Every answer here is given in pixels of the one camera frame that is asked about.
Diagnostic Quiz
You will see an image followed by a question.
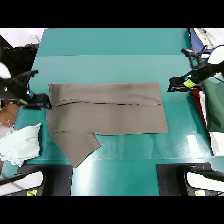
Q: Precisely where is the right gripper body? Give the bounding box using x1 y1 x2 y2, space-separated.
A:
167 75 188 93

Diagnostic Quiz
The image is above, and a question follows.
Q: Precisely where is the brown garment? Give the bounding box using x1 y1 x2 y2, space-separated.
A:
45 82 170 169

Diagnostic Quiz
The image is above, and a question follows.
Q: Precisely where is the red garment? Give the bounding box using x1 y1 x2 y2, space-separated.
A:
190 88 210 129

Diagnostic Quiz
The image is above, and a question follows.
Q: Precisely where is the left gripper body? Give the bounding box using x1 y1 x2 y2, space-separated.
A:
31 93 52 110

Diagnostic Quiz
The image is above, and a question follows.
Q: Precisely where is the white garment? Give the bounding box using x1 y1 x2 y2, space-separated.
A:
198 89 224 157
0 122 43 167

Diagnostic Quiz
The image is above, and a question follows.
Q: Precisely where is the dark green garment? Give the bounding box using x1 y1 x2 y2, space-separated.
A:
201 77 224 133

